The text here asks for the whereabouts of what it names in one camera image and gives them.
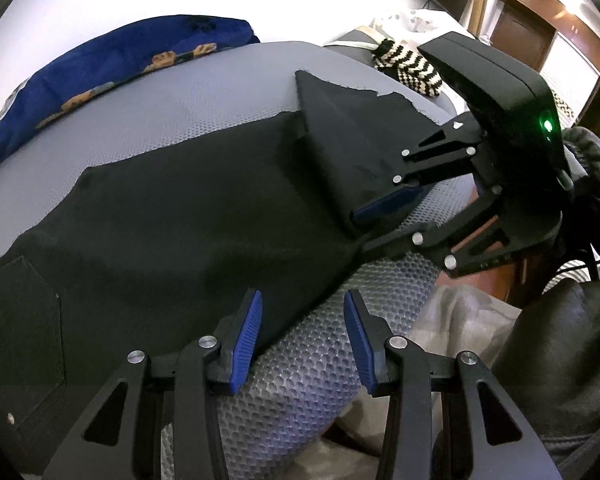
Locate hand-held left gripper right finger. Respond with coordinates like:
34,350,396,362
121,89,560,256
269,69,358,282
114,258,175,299
343,288,563,480

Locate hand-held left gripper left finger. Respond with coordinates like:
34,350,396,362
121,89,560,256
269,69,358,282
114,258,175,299
42,288,263,480

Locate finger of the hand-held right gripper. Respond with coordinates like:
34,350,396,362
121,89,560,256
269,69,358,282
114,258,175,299
351,114,483,228
360,185,517,279

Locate black pants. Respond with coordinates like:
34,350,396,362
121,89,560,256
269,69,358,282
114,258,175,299
0,70,461,478

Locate person's right forearm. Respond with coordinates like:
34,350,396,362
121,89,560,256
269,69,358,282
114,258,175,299
560,127,600,261

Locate dark wooden wardrobe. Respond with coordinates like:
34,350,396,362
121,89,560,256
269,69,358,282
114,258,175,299
490,0,600,136

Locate black white zigzag cloth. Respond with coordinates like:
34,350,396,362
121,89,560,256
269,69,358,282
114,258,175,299
372,37,576,128

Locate person's dark clothing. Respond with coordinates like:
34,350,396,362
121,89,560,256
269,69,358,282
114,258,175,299
490,280,600,480

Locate grey mesh mattress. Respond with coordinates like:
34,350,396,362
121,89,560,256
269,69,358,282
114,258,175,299
0,40,473,480

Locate blue printed pillow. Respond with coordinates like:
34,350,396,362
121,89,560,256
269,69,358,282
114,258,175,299
0,14,261,176

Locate brown wooden bed frame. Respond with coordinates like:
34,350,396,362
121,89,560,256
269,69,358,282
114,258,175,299
450,225,546,306

